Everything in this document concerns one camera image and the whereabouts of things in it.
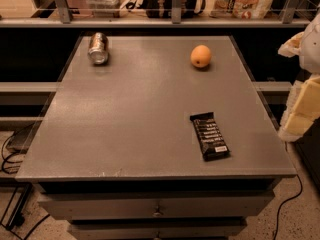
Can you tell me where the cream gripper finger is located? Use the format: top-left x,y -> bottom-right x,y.
278,32 -> 304,58
278,76 -> 320,142

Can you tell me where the black rxbar chocolate bar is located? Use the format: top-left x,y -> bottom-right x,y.
189,112 -> 229,161

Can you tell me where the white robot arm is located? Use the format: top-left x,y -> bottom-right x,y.
278,15 -> 320,142

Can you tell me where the silver soda can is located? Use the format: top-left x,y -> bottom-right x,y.
88,32 -> 109,65

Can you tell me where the colourful snack bag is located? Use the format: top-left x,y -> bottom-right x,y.
210,0 -> 273,19

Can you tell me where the orange fruit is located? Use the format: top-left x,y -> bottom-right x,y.
190,45 -> 212,68

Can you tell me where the black backpack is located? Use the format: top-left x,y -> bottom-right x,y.
141,0 -> 205,18

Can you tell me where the metal drawer knob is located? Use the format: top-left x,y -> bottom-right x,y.
152,206 -> 163,218

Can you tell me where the grey drawer cabinet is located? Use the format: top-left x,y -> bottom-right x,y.
17,36 -> 295,240

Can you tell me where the grey metal shelf rail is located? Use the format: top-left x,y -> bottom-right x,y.
0,0 -> 319,28

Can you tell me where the black floor cable right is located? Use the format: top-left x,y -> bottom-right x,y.
271,174 -> 304,240

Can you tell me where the black floor cables left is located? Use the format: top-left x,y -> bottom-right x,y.
0,123 -> 51,240

